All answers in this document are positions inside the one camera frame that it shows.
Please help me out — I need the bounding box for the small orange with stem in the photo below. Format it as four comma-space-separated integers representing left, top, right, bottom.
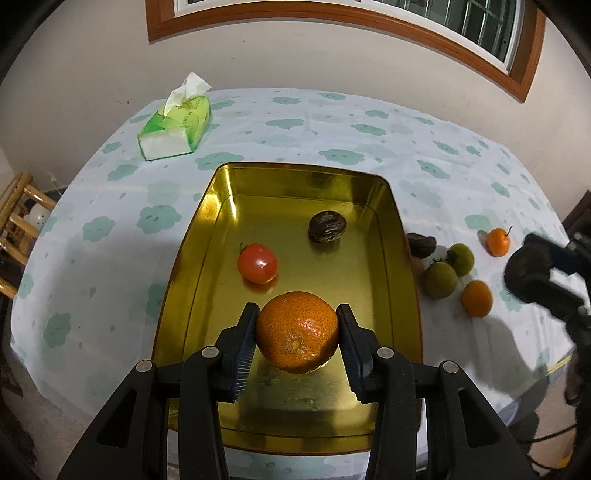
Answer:
486, 227, 512, 257

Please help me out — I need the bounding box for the small brown kiwi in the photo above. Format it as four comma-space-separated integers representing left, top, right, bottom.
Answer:
411, 257, 425, 280

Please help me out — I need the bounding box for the gold rectangular metal tin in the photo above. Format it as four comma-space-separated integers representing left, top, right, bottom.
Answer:
152, 162, 423, 455

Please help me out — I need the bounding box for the cloud-patterned tablecloth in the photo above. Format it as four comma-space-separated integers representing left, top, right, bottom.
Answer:
11, 89, 572, 424

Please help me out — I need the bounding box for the dark passion fruit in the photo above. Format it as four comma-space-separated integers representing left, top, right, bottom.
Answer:
308, 210, 348, 243
504, 243, 552, 303
406, 233, 437, 259

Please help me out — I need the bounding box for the bamboo stool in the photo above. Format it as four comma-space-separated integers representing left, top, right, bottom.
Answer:
1, 172, 56, 300

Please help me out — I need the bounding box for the red tomato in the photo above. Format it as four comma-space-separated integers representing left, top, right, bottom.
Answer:
236, 243, 279, 285

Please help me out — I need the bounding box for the wooden-framed barred window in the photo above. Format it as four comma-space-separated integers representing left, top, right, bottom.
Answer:
144, 0, 547, 104

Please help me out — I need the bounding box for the green tomato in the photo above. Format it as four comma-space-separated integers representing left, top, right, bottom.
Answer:
445, 243, 475, 277
423, 261, 458, 300

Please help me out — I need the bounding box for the large orange mandarin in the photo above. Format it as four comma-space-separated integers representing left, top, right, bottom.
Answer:
256, 291, 339, 374

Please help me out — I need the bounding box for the green tissue pack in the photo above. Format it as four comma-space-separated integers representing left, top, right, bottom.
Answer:
137, 72, 211, 161

